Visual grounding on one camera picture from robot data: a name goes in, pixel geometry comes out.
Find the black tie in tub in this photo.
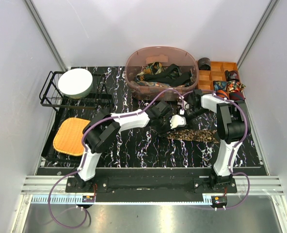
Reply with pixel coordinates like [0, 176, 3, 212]
[141, 63, 192, 88]

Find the orange woven bamboo tray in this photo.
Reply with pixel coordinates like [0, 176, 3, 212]
[53, 117, 90, 157]

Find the blue patterned rolled tie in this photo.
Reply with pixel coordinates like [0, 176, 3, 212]
[213, 81, 227, 92]

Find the brown floral patterned tie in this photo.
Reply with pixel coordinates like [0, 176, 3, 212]
[167, 129, 220, 143]

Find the orange striped rolled tie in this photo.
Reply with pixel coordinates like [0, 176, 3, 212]
[215, 90, 229, 99]

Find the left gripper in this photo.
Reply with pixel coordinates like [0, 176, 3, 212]
[155, 116, 176, 137]

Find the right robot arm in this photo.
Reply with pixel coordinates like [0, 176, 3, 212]
[182, 89, 250, 193]

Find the orange wooden divided tray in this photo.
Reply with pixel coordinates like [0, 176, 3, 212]
[197, 61, 242, 92]

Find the brown translucent plastic tub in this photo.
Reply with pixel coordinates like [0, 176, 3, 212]
[124, 46, 199, 101]

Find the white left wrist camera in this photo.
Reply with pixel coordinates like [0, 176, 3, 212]
[170, 110, 187, 129]

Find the white round container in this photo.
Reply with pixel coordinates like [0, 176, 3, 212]
[58, 68, 93, 99]

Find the maroon striped rolled tie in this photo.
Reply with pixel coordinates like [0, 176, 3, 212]
[229, 91, 245, 101]

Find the red floral rolled tie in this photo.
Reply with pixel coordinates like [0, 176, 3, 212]
[227, 80, 246, 93]

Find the dark maroon rolled tie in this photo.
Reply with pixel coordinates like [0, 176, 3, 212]
[224, 70, 239, 82]

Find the colourful patterned tie in tub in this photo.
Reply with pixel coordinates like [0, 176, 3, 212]
[133, 62, 183, 88]

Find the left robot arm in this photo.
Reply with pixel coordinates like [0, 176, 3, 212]
[74, 100, 172, 192]

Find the dark grey rolled tie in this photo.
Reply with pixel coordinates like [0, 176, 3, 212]
[198, 57, 211, 70]

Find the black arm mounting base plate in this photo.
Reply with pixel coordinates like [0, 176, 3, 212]
[65, 168, 237, 194]

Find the black wire dish rack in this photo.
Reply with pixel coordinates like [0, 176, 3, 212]
[39, 68, 114, 119]

